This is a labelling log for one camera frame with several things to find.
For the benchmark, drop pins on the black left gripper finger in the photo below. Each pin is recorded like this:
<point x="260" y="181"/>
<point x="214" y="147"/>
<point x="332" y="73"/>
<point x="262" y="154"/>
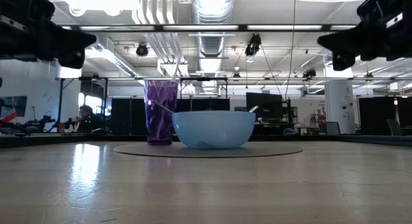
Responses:
<point x="72" y="60"/>
<point x="71" y="42"/>

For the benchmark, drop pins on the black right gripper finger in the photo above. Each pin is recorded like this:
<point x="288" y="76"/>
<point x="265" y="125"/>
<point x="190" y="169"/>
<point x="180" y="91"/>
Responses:
<point x="342" y="61"/>
<point x="347" y="40"/>

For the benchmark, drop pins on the silver metal fork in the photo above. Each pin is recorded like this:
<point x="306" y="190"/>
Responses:
<point x="253" y="108"/>

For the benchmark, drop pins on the purple faceted plastic cup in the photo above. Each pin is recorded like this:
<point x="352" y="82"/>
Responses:
<point x="159" y="121"/>

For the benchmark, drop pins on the white column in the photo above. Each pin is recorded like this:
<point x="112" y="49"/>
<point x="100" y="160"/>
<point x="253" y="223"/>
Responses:
<point x="339" y="105"/>

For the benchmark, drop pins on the black partition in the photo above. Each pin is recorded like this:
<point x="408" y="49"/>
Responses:
<point x="373" y="114"/>
<point x="128" y="117"/>

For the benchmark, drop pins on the person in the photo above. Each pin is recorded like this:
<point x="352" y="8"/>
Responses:
<point x="87" y="121"/>

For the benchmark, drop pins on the dark green chair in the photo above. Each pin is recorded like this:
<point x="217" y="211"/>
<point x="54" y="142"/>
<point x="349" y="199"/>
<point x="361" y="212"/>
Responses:
<point x="393" y="126"/>

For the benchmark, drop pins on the black monitor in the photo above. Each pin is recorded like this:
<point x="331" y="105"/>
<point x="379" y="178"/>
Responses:
<point x="264" y="106"/>

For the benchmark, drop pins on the round grey placemat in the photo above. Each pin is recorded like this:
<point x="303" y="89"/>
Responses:
<point x="273" y="150"/>

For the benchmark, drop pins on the light blue bowl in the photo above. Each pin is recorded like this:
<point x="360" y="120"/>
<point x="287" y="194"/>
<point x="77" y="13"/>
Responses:
<point x="214" y="129"/>

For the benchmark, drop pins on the black ceiling camera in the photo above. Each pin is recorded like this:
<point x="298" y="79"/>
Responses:
<point x="368" y="75"/>
<point x="309" y="72"/>
<point x="141" y="50"/>

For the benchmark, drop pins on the background black rig frame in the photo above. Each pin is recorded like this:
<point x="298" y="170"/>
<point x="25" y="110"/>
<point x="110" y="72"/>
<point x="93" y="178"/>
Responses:
<point x="61" y="98"/>

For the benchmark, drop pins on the black overhead camera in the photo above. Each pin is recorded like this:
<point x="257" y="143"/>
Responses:
<point x="253" y="43"/>

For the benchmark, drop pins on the silver ventilation duct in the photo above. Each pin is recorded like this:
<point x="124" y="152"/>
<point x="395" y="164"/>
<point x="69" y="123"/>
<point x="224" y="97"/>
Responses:
<point x="210" y="43"/>

